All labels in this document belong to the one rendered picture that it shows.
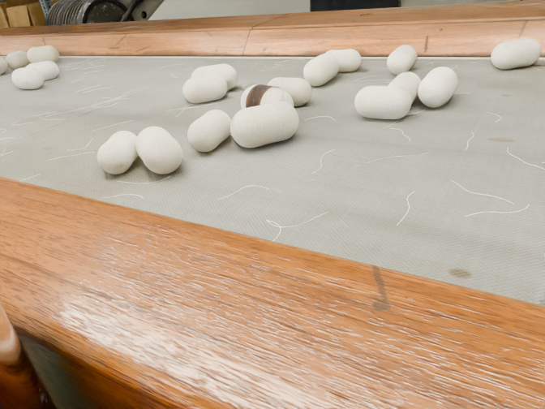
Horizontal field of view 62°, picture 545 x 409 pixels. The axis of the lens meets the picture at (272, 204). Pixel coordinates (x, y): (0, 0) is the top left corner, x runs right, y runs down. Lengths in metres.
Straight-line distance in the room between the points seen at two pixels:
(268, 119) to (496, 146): 0.11
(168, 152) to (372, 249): 0.11
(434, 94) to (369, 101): 0.04
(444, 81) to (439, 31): 0.14
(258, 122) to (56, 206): 0.11
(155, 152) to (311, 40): 0.26
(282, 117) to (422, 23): 0.22
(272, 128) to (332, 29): 0.23
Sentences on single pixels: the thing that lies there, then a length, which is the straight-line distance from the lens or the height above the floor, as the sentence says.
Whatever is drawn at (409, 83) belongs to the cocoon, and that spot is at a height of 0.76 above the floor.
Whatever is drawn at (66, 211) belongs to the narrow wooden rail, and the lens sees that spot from 0.17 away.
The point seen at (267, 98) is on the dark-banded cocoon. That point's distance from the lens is 0.27.
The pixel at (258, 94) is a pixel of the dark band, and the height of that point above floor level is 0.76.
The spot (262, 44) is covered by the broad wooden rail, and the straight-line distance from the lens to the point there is 0.48.
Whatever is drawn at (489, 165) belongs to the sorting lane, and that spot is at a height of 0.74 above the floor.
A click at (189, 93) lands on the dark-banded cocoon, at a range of 0.34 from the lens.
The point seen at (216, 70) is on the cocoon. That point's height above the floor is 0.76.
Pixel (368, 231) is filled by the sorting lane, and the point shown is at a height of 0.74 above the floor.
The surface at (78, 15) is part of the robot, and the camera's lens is 0.94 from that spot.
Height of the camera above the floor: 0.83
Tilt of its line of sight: 29 degrees down
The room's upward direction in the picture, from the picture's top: 8 degrees counter-clockwise
